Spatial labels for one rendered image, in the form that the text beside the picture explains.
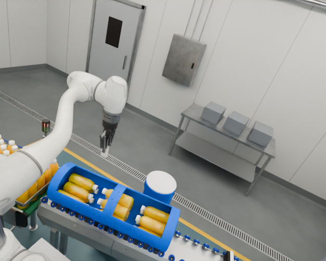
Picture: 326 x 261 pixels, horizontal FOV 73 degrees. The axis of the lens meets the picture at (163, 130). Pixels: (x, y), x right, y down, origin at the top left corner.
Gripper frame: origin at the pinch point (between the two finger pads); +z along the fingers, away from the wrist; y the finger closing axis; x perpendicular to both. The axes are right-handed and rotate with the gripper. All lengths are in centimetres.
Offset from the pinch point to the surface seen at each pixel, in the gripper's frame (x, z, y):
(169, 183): 37, 59, -63
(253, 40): 63, -54, -338
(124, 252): 29, 76, 0
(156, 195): 30, 63, -47
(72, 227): -13, 76, 3
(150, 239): 41, 51, -1
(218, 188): 110, 167, -220
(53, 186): -31, 46, 2
